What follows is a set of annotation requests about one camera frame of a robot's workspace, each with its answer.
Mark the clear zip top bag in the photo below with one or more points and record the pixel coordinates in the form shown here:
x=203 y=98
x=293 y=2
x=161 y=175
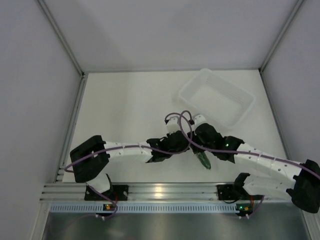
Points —
x=197 y=151

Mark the left aluminium frame post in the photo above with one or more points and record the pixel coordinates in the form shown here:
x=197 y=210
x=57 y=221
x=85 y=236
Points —
x=79 y=86

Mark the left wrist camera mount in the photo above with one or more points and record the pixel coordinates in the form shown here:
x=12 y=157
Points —
x=172 y=125

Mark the white perforated plastic basket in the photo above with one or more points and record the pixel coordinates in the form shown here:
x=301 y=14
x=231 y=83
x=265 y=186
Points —
x=217 y=98

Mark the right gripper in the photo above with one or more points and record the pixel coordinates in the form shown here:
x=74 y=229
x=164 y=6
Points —
x=195 y=137

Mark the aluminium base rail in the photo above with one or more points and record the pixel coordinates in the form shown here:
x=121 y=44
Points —
x=137 y=191

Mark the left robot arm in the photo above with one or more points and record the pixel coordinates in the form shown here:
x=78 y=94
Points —
x=89 y=159

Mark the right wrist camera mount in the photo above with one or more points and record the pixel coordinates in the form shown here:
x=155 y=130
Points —
x=198 y=119

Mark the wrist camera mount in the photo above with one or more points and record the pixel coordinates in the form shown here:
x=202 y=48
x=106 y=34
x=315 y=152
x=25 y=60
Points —
x=172 y=125
x=198 y=119

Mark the slotted cable duct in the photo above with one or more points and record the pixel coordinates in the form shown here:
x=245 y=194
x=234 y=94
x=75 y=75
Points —
x=105 y=208

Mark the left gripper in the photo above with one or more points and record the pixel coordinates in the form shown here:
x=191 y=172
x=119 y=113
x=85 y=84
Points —
x=184 y=147

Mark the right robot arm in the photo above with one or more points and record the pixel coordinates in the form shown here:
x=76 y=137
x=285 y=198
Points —
x=263 y=174

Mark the green fake cucumber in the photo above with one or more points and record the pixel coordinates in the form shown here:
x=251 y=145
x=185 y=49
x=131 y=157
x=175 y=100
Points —
x=202 y=157

